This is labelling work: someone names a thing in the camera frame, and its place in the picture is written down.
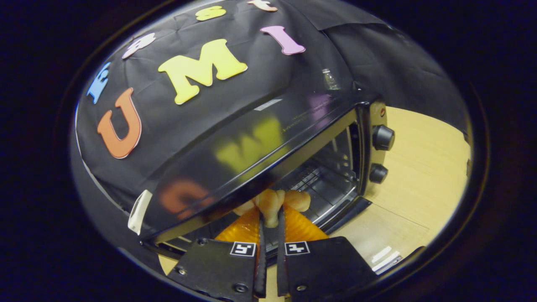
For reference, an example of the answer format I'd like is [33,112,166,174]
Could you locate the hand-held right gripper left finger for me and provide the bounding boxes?
[167,208,267,302]

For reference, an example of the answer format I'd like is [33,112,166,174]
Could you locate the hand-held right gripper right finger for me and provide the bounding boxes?
[276,206,378,302]

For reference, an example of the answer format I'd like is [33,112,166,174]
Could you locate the white toaster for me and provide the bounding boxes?
[128,190,153,235]

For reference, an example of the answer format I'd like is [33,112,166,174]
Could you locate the white tape strip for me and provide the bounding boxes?
[373,252,402,274]
[371,246,393,263]

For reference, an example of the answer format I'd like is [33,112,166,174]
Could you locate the golden croissant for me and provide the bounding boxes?
[233,189,312,228]

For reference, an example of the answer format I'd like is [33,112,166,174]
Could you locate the green plastic bottle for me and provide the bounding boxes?
[322,68,341,91]

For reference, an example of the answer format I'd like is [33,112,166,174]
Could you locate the black electric oven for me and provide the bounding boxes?
[141,90,396,260]

